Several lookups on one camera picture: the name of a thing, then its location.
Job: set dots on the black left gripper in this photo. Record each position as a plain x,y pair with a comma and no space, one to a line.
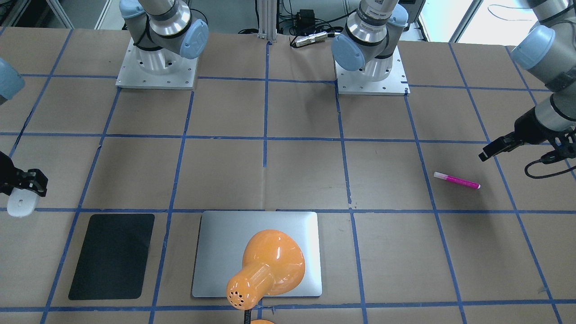
532,126

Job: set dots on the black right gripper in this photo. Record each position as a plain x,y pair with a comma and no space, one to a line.
23,181

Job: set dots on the white computer mouse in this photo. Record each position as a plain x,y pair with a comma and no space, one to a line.
22,202

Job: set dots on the pink marker pen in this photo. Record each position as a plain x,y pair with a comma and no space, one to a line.
459,181

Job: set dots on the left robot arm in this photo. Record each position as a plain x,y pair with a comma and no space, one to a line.
371,33

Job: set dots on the black mousepad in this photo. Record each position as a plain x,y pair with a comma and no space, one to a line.
113,257

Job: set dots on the silver laptop notebook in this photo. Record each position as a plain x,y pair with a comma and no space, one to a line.
223,237

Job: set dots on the silver metal connector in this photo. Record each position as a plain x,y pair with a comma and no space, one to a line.
302,41

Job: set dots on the orange desk lamp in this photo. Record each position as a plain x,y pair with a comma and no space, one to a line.
272,264

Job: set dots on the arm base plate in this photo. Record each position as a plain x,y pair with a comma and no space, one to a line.
378,77
151,69

